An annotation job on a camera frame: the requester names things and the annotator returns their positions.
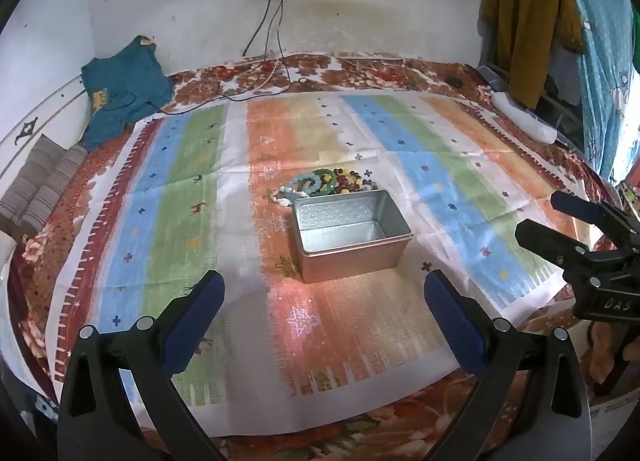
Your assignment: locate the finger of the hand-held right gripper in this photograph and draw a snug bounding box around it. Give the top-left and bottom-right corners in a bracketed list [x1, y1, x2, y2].
[515, 219, 603, 269]
[550, 190, 640, 238]

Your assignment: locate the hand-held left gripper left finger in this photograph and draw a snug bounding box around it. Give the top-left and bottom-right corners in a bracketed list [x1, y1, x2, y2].
[56, 270, 226, 461]

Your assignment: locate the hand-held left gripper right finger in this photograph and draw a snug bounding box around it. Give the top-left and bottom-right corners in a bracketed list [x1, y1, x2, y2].
[422, 269, 593, 461]

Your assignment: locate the silver metal tin box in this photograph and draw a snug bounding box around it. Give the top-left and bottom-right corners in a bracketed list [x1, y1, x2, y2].
[291, 189, 413, 285]

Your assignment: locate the green jade bangle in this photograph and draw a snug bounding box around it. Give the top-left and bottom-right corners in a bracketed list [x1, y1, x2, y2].
[311, 169, 339, 195]

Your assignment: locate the striped printed mat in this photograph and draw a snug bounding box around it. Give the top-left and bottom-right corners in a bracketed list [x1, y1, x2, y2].
[50, 91, 608, 437]

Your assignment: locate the light blue printed curtain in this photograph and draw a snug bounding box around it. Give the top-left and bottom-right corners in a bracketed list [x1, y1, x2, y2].
[550, 0, 640, 184]

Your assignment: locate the mustard hanging jacket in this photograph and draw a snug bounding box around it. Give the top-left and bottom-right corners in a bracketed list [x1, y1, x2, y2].
[481, 0, 585, 110]

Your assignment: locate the grey striped pillow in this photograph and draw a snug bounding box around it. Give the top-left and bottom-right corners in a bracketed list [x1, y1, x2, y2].
[0, 135, 90, 243]

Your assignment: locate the teal shirt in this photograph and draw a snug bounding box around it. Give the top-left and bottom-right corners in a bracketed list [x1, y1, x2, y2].
[81, 36, 175, 150]

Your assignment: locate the white bead bracelet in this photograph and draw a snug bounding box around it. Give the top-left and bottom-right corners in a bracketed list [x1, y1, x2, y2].
[270, 185, 301, 208]

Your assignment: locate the pale blue bead bracelet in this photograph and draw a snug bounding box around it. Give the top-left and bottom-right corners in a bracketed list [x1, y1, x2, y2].
[292, 173, 322, 198]

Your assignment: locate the pile of brown bead bracelets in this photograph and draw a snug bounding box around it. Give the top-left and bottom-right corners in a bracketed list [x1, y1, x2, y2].
[332, 167, 378, 195]

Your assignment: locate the white cable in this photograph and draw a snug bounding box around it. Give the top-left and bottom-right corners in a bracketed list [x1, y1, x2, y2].
[227, 57, 282, 102]

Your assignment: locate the black cable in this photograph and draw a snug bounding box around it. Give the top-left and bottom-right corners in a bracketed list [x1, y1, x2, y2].
[107, 0, 275, 115]
[255, 0, 292, 92]

